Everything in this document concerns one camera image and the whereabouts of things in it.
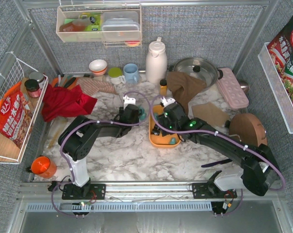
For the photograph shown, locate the dark teal capsule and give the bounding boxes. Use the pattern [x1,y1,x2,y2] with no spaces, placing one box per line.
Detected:
[169,137,176,145]

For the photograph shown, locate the black coffee capsule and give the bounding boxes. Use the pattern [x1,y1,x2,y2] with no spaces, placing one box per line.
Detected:
[151,129,161,135]

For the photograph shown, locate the orange plastic storage basket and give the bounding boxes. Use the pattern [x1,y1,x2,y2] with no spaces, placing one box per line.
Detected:
[149,105,181,149]

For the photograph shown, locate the brown cork mat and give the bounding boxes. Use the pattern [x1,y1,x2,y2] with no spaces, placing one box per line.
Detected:
[192,102,230,127]

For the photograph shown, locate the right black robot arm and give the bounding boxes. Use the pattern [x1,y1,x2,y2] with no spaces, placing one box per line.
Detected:
[153,98,286,196]

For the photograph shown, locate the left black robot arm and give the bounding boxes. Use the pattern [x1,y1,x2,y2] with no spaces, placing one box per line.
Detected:
[58,104,142,187]

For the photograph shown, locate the teal capsule right edge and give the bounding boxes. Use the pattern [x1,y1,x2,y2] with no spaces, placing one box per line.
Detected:
[139,113,147,121]

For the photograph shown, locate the orange spice bottle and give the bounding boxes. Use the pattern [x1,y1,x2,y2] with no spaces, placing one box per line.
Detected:
[159,79,167,96]

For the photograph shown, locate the brown towel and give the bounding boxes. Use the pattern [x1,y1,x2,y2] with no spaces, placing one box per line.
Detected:
[166,71,207,114]

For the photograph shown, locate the blue mug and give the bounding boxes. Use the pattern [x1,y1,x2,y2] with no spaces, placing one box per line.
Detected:
[123,63,140,84]

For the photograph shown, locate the green lidded white cup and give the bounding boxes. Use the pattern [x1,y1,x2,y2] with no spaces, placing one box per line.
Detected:
[108,67,126,85]

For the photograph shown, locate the striped beige cloth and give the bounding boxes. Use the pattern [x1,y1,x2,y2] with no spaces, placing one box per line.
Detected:
[77,78,117,96]

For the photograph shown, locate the steel pot with lid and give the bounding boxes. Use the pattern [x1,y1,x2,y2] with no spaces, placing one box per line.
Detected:
[173,57,223,92]

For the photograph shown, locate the white thermos jug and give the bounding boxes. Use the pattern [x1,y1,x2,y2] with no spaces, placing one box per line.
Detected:
[146,37,167,84]

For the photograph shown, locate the white orange striped bowl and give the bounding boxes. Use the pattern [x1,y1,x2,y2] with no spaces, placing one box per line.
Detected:
[89,59,107,76]

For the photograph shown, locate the pink egg tray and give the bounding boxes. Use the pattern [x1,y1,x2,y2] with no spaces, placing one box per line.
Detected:
[216,68,249,110]

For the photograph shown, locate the round wooden board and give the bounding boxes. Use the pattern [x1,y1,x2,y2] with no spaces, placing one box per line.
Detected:
[228,113,268,147]

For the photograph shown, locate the red cloth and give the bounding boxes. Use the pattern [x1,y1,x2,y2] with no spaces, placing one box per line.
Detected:
[41,84,97,122]

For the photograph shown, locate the clear plastic food containers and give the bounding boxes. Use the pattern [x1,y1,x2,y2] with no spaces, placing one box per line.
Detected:
[101,11,140,42]

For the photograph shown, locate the green drink bottle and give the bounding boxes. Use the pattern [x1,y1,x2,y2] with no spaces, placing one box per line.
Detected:
[79,13,102,32]

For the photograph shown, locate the silver lidded jar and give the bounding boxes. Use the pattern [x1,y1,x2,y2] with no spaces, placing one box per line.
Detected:
[29,71,45,89]

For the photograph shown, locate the dark lidded jar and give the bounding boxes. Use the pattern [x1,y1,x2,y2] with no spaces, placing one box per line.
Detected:
[24,79,41,98]

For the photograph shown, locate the orange cup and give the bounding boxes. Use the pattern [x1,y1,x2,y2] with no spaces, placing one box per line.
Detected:
[30,156,57,179]

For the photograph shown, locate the red seasoning bag left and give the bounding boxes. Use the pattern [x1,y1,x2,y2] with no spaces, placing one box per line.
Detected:
[0,82,32,149]

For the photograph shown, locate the red seasoning bags right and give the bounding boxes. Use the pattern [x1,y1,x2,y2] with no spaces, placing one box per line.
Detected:
[267,16,293,103]

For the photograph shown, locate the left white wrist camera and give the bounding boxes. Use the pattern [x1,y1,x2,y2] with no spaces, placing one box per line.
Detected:
[123,95,136,109]

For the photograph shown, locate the purple spatula handle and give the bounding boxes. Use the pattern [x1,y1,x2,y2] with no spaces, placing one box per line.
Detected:
[201,159,232,168]

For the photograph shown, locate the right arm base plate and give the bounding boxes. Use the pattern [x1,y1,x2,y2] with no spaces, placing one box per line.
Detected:
[189,183,237,199]

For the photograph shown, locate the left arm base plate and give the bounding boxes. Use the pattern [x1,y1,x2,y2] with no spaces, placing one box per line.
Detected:
[62,183,106,200]

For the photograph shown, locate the cream wall storage rack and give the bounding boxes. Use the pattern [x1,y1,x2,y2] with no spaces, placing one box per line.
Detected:
[56,4,142,47]

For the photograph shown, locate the white wire basket left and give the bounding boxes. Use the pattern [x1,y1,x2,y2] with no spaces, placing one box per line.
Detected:
[0,51,49,164]

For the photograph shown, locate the white wire basket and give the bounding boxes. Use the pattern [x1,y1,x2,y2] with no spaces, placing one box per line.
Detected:
[0,51,49,164]
[258,42,293,134]

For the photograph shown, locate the white wire basket right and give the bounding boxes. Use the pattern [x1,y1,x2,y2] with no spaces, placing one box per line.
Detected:
[258,42,293,134]

